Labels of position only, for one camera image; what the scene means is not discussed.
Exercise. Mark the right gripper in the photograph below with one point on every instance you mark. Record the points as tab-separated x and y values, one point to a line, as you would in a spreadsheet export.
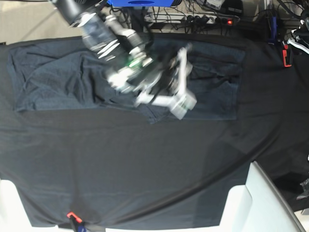
156	79

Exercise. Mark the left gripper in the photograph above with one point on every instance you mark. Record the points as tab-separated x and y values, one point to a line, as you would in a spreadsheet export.
301	35

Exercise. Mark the dark grey T-shirt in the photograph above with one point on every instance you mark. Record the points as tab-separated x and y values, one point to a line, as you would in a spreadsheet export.
64	75

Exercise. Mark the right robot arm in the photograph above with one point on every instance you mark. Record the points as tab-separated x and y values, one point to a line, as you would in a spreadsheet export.
96	27

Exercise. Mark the orange black clamp right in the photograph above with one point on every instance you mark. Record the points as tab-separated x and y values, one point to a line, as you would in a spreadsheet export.
287	55

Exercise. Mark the white power strip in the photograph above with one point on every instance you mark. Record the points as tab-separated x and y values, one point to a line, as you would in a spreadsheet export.
202	19

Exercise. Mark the black table cloth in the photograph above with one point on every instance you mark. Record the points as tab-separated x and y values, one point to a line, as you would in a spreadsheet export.
69	142

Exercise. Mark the black stand column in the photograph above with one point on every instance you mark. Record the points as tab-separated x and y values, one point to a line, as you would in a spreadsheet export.
137	15

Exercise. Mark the blue plastic box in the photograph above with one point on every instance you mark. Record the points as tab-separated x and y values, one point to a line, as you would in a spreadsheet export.
140	3

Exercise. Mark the white foam block right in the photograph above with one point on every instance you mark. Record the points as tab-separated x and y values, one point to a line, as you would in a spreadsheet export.
256	206

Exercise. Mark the white foam block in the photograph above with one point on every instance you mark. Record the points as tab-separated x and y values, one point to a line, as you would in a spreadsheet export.
256	206
13	217

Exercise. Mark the orange blue clamp bottom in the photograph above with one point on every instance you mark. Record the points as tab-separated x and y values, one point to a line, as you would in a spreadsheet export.
76	223

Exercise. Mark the white foam block left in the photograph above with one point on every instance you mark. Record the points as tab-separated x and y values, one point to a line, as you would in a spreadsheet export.
13	217

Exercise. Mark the blue clamp handle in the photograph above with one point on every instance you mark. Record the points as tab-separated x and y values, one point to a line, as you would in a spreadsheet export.
273	31

